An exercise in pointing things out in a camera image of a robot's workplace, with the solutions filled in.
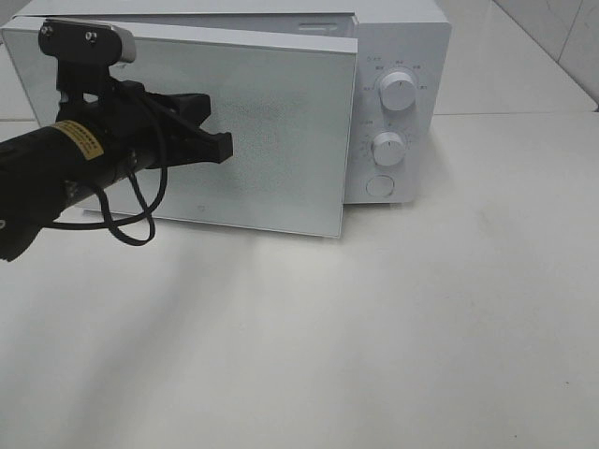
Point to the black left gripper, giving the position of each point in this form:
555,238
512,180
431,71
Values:
107,126

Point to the white microwave door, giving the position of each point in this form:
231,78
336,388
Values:
289,113

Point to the white timer knob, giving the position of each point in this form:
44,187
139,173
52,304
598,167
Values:
388,149

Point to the round door release button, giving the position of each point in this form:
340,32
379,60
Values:
380,186

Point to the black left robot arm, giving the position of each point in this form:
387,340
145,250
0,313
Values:
34,197

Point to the white microwave oven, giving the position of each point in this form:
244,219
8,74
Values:
384,35

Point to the upper white power knob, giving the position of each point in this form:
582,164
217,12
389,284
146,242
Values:
397,89

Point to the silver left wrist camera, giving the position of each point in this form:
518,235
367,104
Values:
89,43

